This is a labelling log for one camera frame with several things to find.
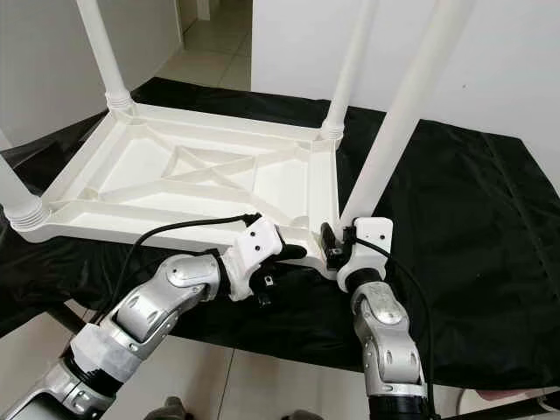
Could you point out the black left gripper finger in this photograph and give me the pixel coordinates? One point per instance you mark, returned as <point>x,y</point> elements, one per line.
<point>290,253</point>

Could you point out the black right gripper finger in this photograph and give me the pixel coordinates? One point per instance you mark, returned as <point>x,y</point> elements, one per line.
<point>328,240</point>

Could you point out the white plastic table top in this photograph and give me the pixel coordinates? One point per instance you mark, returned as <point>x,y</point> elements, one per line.
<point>122,157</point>

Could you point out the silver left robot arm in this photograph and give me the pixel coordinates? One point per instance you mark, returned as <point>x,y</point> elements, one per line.
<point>166,293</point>

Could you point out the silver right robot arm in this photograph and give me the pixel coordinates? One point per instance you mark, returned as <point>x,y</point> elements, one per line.
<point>389,341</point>

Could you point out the grey robot right leg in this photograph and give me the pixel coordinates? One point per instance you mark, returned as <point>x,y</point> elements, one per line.
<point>296,415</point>

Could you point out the grey robot leg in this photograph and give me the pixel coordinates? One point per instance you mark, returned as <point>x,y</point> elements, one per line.
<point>166,410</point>
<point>296,415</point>

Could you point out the black cloth table cover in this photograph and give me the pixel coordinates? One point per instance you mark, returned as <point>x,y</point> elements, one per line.
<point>490,262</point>

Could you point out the grey robot left leg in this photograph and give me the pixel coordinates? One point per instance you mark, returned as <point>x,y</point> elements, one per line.
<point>166,410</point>

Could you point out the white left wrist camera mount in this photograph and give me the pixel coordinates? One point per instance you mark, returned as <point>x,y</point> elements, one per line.
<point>258,245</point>

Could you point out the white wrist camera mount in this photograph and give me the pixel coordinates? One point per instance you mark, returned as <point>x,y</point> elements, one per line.
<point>258,245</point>
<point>372,236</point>

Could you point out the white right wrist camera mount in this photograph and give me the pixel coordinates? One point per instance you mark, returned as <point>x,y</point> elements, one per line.
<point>372,236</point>

